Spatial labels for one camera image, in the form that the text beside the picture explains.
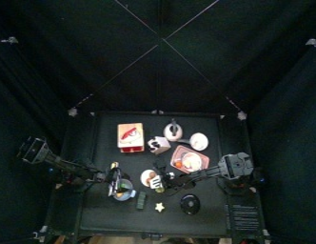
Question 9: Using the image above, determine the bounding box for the light blue pot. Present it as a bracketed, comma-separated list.
[108, 178, 137, 202]

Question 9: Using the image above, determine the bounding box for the small white round plate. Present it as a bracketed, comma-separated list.
[139, 169, 158, 188]

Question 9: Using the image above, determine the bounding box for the dark green block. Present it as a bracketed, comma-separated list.
[135, 191, 147, 211]

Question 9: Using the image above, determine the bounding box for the white star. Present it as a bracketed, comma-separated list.
[154, 202, 167, 214]

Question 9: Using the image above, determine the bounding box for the pink rectangular tray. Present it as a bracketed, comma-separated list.
[170, 144, 211, 175]

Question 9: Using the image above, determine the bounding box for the white plate with fried egg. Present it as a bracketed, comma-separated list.
[180, 152, 203, 173]

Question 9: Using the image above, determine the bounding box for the black round disc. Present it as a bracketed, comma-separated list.
[179, 193, 202, 216]

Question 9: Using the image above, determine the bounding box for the white cube with black letter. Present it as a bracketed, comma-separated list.
[145, 135, 171, 156]

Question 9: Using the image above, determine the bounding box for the red snack box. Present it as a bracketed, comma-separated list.
[116, 122, 145, 154]

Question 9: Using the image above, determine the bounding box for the white round pan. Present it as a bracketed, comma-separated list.
[179, 132, 210, 152]

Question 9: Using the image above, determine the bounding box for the printed label sheet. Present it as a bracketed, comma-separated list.
[230, 203, 260, 233]

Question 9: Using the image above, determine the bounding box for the metal table clamp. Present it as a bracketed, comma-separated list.
[31, 225, 48, 244]

